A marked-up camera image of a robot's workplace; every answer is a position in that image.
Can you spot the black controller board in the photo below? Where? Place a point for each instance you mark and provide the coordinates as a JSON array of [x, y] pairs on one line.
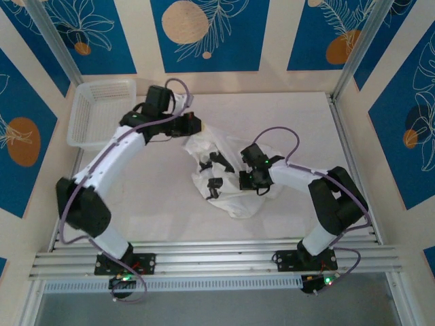
[[311, 283], [117, 283]]

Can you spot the white plastic mesh basket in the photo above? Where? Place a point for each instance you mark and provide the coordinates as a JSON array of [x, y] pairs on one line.
[[98, 115]]

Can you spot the white t-shirt with robot print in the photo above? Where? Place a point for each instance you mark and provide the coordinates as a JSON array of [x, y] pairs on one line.
[[238, 203]]

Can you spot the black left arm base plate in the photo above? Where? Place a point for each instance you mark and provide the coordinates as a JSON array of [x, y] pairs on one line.
[[149, 263]]

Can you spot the black right controller board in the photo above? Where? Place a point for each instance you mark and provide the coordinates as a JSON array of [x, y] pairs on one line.
[[311, 283]]

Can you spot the aluminium corner post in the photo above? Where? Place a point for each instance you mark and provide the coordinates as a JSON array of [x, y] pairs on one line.
[[54, 37], [360, 51]]

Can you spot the black left controller board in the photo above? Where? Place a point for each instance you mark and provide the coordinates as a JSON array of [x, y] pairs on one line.
[[117, 283]]

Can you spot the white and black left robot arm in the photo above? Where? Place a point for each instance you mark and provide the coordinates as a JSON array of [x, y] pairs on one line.
[[112, 156]]

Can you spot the aluminium rail frame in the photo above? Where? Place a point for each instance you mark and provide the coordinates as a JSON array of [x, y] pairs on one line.
[[210, 258]]

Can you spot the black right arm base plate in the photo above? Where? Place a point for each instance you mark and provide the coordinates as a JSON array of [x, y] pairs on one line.
[[285, 259]]

